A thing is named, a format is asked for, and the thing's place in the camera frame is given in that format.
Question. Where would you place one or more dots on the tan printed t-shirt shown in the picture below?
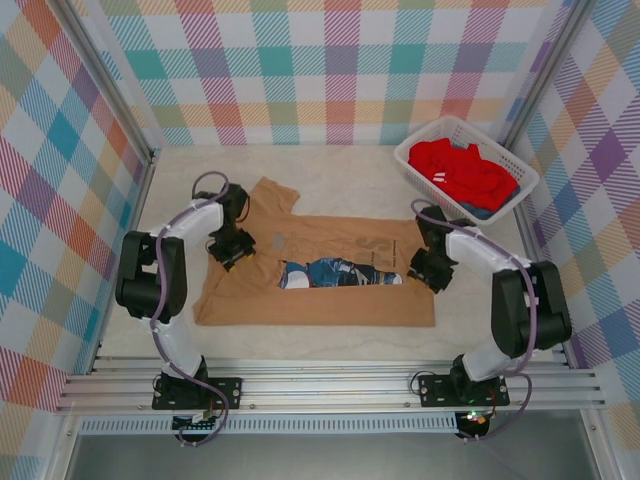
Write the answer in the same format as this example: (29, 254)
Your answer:
(325, 305)

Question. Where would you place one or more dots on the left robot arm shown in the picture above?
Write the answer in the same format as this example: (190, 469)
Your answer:
(150, 280)

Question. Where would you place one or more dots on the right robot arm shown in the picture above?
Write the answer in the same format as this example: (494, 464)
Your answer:
(525, 305)

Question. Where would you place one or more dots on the red t-shirt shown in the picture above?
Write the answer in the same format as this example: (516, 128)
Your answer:
(465, 175)

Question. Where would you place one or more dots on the white plastic laundry basket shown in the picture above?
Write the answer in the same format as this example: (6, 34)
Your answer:
(520, 170)

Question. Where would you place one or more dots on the small controller board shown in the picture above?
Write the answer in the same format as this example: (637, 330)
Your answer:
(195, 424)
(475, 419)

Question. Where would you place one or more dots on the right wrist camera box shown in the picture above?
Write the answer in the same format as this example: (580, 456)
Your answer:
(430, 225)

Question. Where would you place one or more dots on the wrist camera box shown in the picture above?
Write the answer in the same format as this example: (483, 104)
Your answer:
(430, 225)
(236, 200)

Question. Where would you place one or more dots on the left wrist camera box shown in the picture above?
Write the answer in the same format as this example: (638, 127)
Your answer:
(236, 200)

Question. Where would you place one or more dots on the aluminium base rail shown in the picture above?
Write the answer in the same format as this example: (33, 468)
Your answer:
(325, 385)

